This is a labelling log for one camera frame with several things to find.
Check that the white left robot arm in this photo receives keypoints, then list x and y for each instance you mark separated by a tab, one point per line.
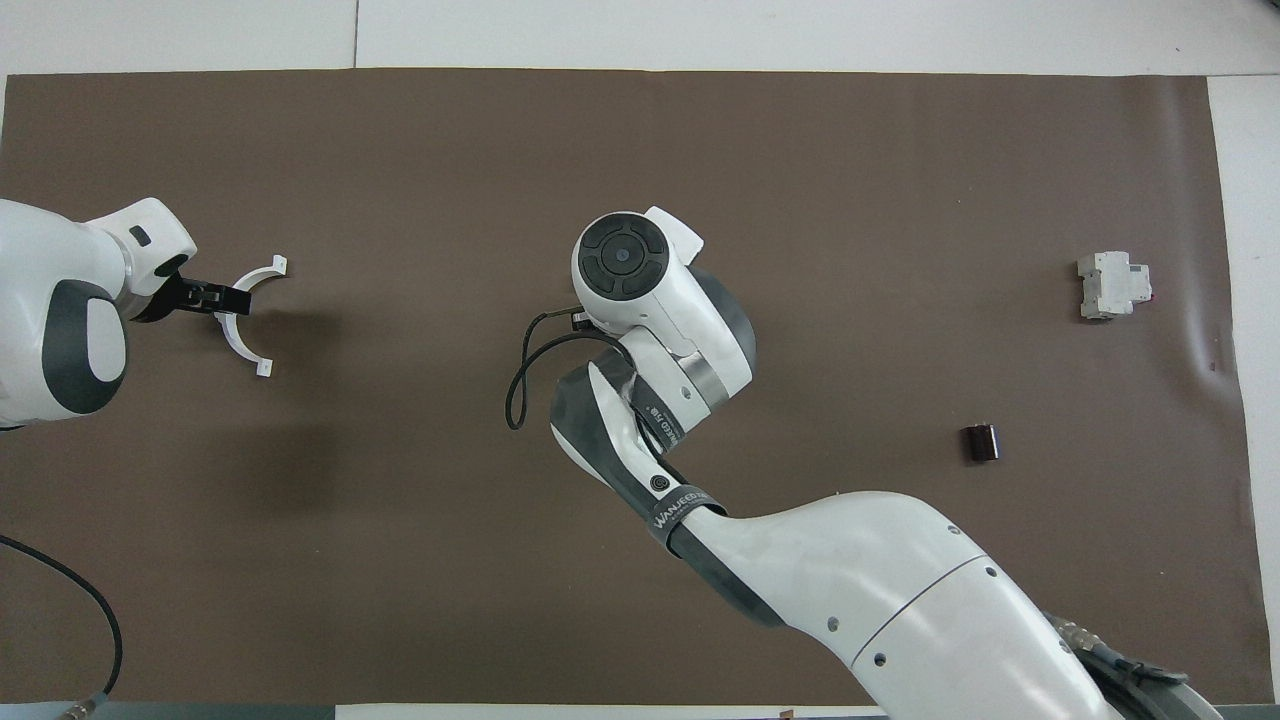
50	260

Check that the small black cylinder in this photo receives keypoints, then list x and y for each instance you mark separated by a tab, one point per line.
981	444

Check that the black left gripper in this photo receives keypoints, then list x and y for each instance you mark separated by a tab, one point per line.
175	298

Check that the gray circuit breaker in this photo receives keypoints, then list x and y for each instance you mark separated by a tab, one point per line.
1105	285

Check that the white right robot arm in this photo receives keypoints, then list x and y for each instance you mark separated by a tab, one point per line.
880	570

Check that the brown table mat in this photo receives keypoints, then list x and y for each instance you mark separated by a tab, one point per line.
400	550

